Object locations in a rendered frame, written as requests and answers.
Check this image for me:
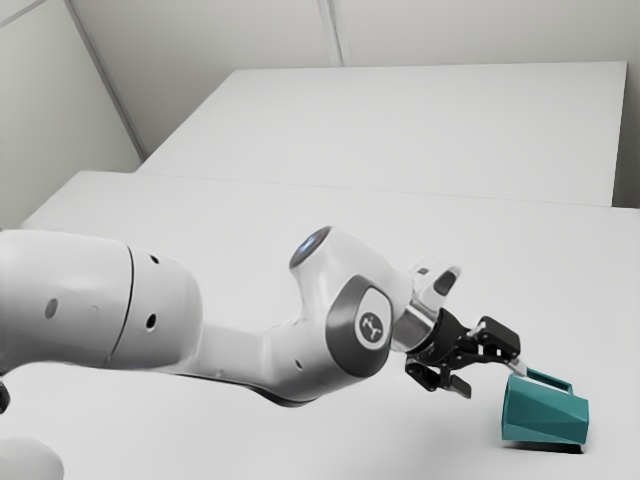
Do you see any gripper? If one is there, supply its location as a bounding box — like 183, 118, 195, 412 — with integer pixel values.
403, 308, 526, 400

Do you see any teal faceted mug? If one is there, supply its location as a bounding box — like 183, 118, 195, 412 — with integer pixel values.
500, 367, 591, 447

